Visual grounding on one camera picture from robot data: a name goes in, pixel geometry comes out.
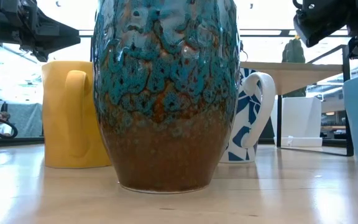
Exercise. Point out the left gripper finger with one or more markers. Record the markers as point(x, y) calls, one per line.
point(62, 37)

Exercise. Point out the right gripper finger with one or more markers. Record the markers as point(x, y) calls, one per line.
point(325, 21)

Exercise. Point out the yellow faceted mug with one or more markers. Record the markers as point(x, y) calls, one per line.
point(70, 118)

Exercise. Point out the white mug blue pattern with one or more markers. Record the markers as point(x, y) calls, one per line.
point(245, 105)

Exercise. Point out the green cactus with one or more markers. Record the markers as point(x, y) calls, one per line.
point(294, 51)

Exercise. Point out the white hexagonal planter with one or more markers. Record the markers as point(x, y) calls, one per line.
point(300, 118)

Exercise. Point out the teal brown glazed mug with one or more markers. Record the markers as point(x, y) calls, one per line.
point(166, 109)

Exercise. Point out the wooden shelf riser black frame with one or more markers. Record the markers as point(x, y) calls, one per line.
point(291, 77)

